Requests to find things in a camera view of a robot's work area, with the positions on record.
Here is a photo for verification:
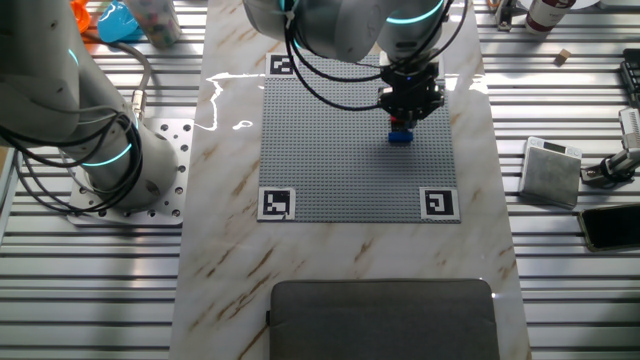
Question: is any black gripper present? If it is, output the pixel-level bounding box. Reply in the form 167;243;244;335
375;64;447;134

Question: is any grey Lego baseplate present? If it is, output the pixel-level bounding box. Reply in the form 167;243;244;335
257;52;462;225

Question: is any silver digital scale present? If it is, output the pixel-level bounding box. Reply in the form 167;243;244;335
518;136;584;210

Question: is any red white can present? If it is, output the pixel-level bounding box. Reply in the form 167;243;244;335
524;0;576;35

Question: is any grey fabric pad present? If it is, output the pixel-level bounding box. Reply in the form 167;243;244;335
266;278;501;360

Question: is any black smartphone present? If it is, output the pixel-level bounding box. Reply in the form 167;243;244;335
577;202;640;253

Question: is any black keyboard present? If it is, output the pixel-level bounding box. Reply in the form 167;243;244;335
619;47;640;109

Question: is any clear plastic cup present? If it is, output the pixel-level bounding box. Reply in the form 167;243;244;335
123;0;183;50

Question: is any black looped wrist cable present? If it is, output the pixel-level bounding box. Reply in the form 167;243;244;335
282;9;382;112

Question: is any silver camera on clamp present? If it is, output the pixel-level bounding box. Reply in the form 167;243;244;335
579;107;640;189

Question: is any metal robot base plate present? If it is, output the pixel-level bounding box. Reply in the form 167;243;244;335
68;118;195;226

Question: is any grey braided hose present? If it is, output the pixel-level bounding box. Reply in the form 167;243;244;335
84;34;153;124

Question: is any black cable bundle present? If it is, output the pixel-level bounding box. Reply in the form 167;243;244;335
0;112;144;216

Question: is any orange toy shovel green handle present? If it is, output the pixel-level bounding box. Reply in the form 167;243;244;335
69;0;94;34

